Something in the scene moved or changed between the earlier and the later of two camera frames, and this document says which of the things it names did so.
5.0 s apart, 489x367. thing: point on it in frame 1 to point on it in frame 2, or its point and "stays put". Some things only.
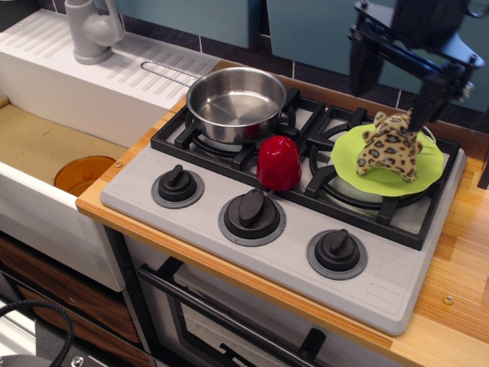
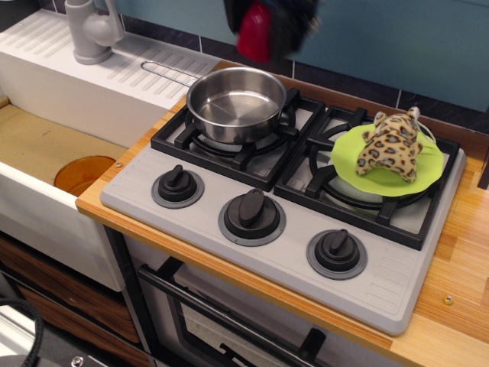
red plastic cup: (279, 163) to (254, 36)
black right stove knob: (336, 254) stays put
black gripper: (454, 62) to (299, 20)
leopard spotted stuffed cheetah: (391, 143) stays put
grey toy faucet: (94, 34) stays put
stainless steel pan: (233, 105) stays put
